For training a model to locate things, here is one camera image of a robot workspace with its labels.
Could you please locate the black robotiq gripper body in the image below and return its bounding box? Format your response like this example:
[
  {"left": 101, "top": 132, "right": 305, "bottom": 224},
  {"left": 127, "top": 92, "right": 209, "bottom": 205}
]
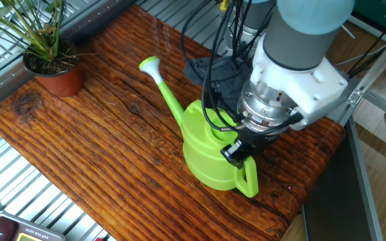
[{"left": 235, "top": 129, "right": 281, "bottom": 159}]

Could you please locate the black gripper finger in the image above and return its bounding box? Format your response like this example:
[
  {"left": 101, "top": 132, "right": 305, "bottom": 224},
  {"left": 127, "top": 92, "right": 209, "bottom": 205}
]
[
  {"left": 238, "top": 146, "right": 253, "bottom": 170},
  {"left": 220, "top": 140, "right": 245, "bottom": 167}
]

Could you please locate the green plastic watering can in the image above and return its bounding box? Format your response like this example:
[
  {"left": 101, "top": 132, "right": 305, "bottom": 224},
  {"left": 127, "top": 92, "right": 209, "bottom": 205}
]
[{"left": 138, "top": 56, "right": 260, "bottom": 199}]

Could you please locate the potted plant in terracotta pot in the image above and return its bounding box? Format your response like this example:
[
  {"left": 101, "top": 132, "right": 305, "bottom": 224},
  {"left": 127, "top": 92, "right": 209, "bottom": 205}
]
[{"left": 0, "top": 0, "right": 97, "bottom": 99}]

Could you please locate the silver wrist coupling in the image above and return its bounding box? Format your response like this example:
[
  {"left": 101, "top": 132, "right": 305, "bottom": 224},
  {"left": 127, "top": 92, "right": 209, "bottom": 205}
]
[{"left": 237, "top": 80, "right": 298, "bottom": 134}]

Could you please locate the dark grey crumpled towel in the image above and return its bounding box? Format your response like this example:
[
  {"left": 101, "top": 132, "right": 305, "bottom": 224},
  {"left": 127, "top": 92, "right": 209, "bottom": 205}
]
[{"left": 183, "top": 56, "right": 253, "bottom": 112}]

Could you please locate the dark grey side panel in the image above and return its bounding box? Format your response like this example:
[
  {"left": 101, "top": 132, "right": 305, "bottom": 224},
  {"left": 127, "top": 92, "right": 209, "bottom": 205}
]
[{"left": 301, "top": 119, "right": 384, "bottom": 241}]

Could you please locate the red tin box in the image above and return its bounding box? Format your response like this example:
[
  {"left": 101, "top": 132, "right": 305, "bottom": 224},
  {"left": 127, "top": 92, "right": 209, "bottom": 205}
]
[{"left": 0, "top": 213, "right": 68, "bottom": 241}]

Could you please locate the black cable bundle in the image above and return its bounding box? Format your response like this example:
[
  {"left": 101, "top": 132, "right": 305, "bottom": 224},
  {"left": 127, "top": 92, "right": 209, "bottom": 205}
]
[{"left": 180, "top": 0, "right": 305, "bottom": 135}]

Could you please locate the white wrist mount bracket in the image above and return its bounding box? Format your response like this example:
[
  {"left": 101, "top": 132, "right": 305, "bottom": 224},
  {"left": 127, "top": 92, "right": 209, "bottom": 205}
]
[{"left": 249, "top": 33, "right": 349, "bottom": 132}]

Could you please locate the aluminium profile frame beam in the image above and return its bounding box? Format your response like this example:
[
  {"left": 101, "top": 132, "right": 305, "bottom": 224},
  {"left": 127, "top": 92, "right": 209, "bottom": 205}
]
[{"left": 346, "top": 19, "right": 386, "bottom": 125}]

